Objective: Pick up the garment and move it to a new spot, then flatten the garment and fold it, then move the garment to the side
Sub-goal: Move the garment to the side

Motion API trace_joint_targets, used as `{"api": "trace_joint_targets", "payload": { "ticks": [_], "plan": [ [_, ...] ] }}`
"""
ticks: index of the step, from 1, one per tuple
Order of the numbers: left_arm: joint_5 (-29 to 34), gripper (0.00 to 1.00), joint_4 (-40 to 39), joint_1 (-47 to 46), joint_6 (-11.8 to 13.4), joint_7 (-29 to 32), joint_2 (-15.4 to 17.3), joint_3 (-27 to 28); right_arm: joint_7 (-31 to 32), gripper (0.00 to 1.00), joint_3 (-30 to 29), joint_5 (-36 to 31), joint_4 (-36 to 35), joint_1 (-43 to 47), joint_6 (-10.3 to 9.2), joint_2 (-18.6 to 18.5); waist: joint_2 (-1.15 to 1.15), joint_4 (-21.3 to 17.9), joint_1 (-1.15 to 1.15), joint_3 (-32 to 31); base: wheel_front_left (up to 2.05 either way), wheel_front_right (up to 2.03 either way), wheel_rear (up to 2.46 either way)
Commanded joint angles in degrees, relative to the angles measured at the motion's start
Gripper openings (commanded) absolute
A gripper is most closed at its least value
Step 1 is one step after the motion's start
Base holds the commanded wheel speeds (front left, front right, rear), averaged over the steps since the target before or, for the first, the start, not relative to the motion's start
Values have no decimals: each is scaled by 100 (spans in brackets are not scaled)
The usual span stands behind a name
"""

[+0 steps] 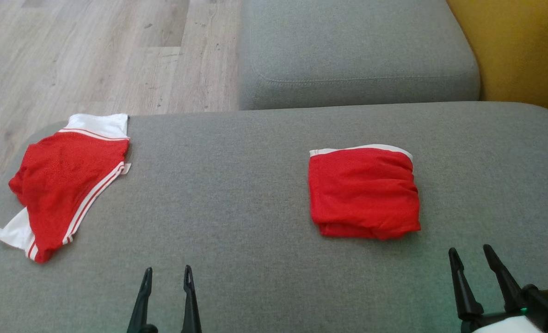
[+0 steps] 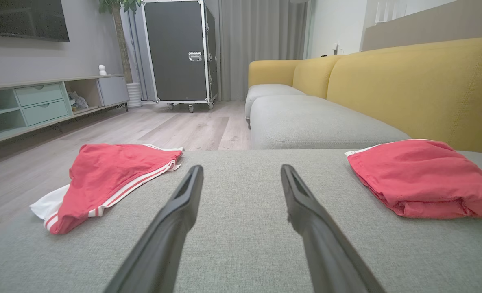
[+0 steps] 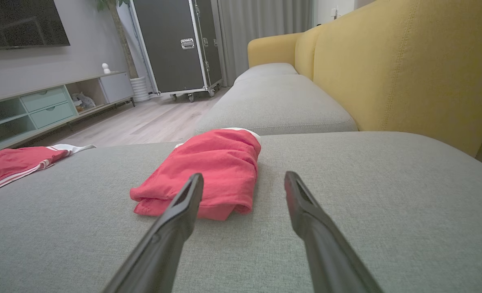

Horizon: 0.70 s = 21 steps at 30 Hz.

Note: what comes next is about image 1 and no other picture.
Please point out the yellow sofa backrest cushion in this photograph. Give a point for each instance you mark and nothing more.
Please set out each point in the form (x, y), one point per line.
(523, 51)

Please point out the large grey sofa seat cushion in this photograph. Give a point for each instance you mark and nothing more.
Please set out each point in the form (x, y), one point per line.
(237, 208)

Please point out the red and white shorts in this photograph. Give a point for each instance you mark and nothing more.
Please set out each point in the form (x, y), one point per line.
(65, 185)

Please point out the red shorts with white stripe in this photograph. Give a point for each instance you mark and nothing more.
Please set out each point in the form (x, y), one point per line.
(364, 194)

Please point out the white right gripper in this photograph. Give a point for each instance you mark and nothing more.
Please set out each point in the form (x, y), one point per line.
(500, 324)

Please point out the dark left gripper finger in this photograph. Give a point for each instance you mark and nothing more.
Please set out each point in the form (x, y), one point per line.
(190, 305)
(144, 310)

